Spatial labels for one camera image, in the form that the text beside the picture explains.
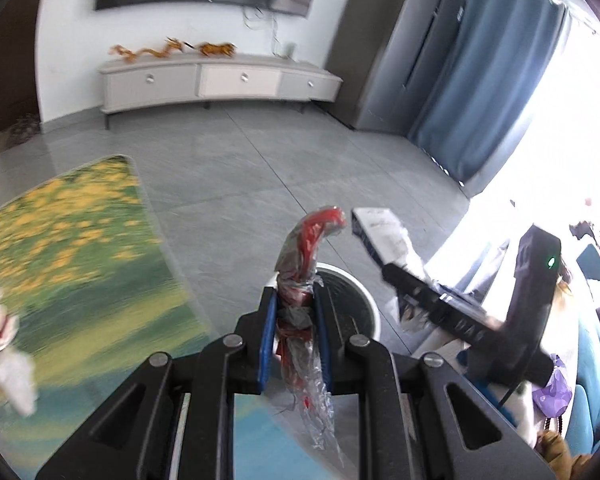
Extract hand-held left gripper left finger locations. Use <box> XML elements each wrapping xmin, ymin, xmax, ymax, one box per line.
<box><xmin>37</xmin><ymin>285</ymin><xmax>281</xmax><ymax>480</ymax></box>

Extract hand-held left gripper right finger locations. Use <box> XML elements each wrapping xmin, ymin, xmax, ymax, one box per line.
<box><xmin>314</xmin><ymin>283</ymin><xmax>556</xmax><ymax>480</ymax></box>

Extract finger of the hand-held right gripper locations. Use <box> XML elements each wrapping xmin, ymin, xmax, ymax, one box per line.
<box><xmin>382</xmin><ymin>261</ymin><xmax>506</xmax><ymax>347</ymax></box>

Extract white round trash bin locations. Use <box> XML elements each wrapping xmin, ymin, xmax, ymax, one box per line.
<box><xmin>314</xmin><ymin>262</ymin><xmax>383</xmax><ymax>347</ymax></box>

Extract white and blue carton box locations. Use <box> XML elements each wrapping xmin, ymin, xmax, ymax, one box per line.
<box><xmin>352</xmin><ymin>207</ymin><xmax>480</xmax><ymax>332</ymax></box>

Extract red clear plastic wrapper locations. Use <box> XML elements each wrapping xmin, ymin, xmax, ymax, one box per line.
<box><xmin>274</xmin><ymin>205</ymin><xmax>347</xmax><ymax>452</ymax></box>

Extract purple plastic bag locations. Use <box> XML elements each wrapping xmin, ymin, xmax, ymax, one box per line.
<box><xmin>532</xmin><ymin>354</ymin><xmax>574</xmax><ymax>417</ymax></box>

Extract blue sofa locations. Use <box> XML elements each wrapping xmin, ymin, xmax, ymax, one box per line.
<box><xmin>564</xmin><ymin>305</ymin><xmax>600</xmax><ymax>461</ymax></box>

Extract blue curtain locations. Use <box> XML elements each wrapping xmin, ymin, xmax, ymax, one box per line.
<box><xmin>407</xmin><ymin>0</ymin><xmax>574</xmax><ymax>185</ymax></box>

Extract tall grey cabinet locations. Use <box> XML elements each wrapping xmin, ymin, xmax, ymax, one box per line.
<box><xmin>325</xmin><ymin>0</ymin><xmax>473</xmax><ymax>134</ymax></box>

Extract white paper scrap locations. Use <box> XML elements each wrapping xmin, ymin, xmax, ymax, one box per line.
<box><xmin>0</xmin><ymin>349</ymin><xmax>39</xmax><ymax>417</ymax></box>

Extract grey and cream TV cabinet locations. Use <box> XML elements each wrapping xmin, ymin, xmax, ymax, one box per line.
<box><xmin>97</xmin><ymin>52</ymin><xmax>343</xmax><ymax>129</ymax></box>

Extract orange tiger figurine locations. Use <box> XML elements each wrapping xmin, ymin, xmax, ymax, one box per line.
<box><xmin>197</xmin><ymin>41</ymin><xmax>239</xmax><ymax>59</ymax></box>

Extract orange dragon figurine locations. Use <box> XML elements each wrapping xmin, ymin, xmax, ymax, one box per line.
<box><xmin>109</xmin><ymin>37</ymin><xmax>187</xmax><ymax>64</ymax></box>

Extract dark brown door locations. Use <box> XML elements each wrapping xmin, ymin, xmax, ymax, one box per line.
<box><xmin>0</xmin><ymin>0</ymin><xmax>42</xmax><ymax>134</ymax></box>

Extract television cables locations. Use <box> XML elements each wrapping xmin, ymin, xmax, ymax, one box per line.
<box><xmin>242</xmin><ymin>5</ymin><xmax>283</xmax><ymax>57</ymax></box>

